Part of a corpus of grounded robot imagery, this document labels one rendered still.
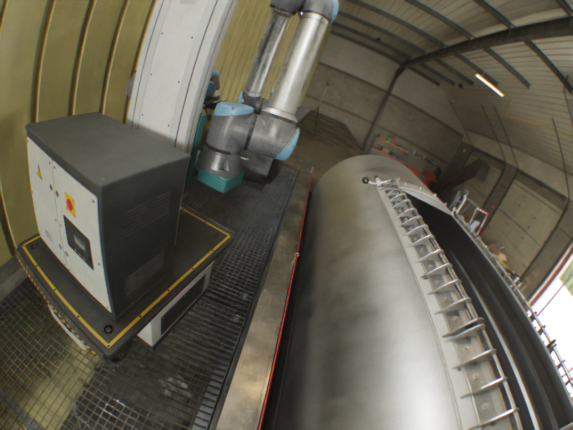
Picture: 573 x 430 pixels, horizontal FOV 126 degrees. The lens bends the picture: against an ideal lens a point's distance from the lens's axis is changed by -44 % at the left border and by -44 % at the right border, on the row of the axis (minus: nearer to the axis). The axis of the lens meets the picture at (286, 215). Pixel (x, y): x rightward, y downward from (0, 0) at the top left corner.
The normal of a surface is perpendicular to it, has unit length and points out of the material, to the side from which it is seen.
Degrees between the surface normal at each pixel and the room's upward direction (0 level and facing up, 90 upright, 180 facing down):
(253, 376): 3
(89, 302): 0
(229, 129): 90
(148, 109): 90
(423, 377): 40
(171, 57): 90
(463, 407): 34
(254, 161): 89
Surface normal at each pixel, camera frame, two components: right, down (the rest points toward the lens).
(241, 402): 0.34, -0.82
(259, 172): -0.09, 0.46
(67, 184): -0.31, 0.36
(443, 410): -0.29, -0.88
